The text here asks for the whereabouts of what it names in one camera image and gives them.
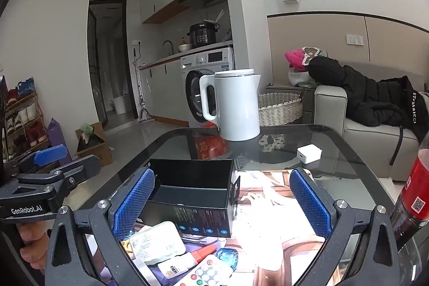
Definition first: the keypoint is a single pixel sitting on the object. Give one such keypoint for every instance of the white bowl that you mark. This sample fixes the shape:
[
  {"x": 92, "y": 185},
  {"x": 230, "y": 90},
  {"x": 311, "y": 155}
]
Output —
[{"x": 184, "y": 48}]

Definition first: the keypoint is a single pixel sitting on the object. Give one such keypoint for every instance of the black cardboard box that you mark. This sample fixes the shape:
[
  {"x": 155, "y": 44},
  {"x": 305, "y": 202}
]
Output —
[{"x": 187, "y": 195}]

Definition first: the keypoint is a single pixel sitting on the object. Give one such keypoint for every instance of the black padded jacket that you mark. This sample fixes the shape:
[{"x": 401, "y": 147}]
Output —
[{"x": 362, "y": 88}]

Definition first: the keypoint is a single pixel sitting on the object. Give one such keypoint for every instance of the red label soda bottle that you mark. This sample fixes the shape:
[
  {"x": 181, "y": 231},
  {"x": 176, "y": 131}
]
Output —
[{"x": 414, "y": 185}]

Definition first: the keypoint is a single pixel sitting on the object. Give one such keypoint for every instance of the wooden shoe rack with shoes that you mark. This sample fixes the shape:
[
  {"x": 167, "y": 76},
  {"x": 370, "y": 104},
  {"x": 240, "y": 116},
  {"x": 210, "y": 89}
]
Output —
[{"x": 23, "y": 115}]

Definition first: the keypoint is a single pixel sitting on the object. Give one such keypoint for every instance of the blue crystal ornament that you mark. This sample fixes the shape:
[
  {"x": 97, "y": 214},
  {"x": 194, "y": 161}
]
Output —
[{"x": 228, "y": 257}]

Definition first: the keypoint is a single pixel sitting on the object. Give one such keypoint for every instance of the grey lower kitchen cabinets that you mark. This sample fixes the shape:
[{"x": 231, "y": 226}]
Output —
[{"x": 161, "y": 88}]

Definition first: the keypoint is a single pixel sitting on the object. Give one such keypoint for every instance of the printed cushion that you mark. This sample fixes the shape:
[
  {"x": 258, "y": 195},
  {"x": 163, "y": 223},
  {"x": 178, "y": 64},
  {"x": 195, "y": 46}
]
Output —
[{"x": 313, "y": 51}]

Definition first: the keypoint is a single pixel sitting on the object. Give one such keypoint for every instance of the white electric kettle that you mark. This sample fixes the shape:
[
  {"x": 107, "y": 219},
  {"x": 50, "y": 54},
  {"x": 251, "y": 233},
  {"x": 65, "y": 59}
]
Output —
[{"x": 238, "y": 105}]

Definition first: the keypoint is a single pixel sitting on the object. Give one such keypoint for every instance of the black pressure cooker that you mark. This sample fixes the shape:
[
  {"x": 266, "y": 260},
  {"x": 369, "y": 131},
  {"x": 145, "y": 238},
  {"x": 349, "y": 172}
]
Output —
[{"x": 202, "y": 34}]

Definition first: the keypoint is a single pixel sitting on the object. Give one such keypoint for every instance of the brown cardboard box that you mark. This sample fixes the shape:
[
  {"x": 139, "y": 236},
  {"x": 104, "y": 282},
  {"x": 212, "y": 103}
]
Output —
[{"x": 100, "y": 152}]

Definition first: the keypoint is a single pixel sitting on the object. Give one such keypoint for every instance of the wall switch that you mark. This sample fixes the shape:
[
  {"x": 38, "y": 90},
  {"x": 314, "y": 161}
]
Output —
[{"x": 354, "y": 39}]

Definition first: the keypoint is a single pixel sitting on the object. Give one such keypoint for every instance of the printed desk mat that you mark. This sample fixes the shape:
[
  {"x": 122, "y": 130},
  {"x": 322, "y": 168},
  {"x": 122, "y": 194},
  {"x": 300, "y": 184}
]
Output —
[{"x": 268, "y": 212}]

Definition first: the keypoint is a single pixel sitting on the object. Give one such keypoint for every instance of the black framed glass door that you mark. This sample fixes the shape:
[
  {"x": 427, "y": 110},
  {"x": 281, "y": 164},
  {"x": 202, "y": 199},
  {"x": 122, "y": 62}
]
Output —
[{"x": 97, "y": 71}]

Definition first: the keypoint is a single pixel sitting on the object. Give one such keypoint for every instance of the white remote control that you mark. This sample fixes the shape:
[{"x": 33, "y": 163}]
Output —
[{"x": 204, "y": 272}]

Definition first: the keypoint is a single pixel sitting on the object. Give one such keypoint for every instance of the pink plush toy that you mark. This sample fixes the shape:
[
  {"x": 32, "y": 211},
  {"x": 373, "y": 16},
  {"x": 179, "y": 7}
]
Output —
[{"x": 295, "y": 60}]

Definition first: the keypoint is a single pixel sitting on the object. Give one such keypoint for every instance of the white washing machine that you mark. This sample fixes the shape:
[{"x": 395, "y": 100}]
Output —
[{"x": 214, "y": 60}]

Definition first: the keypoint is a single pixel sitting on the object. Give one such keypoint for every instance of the white and green cloth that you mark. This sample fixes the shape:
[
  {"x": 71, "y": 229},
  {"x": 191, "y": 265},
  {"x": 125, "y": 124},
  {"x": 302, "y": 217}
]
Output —
[{"x": 300, "y": 78}]

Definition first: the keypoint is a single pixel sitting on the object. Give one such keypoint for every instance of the white and green case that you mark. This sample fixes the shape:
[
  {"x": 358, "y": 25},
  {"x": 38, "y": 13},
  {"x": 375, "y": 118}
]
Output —
[{"x": 157, "y": 242}]

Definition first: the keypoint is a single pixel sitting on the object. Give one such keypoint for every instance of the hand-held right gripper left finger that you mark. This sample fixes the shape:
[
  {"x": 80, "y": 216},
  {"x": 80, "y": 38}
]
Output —
[{"x": 134, "y": 202}]

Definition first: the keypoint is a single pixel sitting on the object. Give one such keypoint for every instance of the purple bag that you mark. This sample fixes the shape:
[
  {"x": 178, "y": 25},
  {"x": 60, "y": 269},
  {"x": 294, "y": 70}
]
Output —
[{"x": 57, "y": 135}]

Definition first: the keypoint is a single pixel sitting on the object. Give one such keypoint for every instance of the red printed bag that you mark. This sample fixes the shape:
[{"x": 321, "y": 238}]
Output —
[{"x": 209, "y": 145}]

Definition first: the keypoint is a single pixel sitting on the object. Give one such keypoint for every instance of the woven wicker basket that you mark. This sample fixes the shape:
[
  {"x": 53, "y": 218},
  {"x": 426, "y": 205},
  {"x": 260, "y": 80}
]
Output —
[{"x": 280, "y": 110}]

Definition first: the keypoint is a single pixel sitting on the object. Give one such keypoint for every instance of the white bucket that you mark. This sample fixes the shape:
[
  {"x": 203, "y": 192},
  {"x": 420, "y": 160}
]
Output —
[{"x": 119, "y": 105}]

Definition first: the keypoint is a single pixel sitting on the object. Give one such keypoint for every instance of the floor mop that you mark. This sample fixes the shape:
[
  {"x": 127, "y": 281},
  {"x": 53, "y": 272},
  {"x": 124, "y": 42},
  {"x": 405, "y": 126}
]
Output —
[{"x": 144, "y": 115}]

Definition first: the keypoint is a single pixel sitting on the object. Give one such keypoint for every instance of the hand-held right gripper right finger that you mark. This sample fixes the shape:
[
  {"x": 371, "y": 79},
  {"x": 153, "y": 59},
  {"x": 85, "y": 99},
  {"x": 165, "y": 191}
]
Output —
[{"x": 310, "y": 202}]

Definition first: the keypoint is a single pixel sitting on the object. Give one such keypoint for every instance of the black and white slipper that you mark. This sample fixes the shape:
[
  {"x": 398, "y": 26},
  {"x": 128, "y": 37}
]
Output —
[{"x": 271, "y": 142}]

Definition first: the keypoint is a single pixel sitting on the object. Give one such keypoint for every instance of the light grey sofa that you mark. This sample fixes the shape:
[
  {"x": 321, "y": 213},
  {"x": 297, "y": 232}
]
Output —
[{"x": 365, "y": 145}]

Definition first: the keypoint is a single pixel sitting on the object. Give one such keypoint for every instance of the kitchen faucet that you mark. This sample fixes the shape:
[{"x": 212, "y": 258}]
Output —
[{"x": 169, "y": 44}]

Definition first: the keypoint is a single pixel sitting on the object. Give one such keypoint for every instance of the person's left hand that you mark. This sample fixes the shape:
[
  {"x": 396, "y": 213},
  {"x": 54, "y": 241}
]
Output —
[{"x": 33, "y": 247}]

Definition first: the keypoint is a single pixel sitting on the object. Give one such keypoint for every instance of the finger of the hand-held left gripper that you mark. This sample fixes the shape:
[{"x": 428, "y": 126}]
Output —
[
  {"x": 50, "y": 153},
  {"x": 83, "y": 167}
]

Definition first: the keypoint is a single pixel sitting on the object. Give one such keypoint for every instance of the white charger adapter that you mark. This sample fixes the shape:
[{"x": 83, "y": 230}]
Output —
[{"x": 309, "y": 154}]

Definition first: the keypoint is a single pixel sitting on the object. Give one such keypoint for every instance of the red cap glue bottle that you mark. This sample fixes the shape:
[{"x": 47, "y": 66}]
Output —
[{"x": 172, "y": 269}]

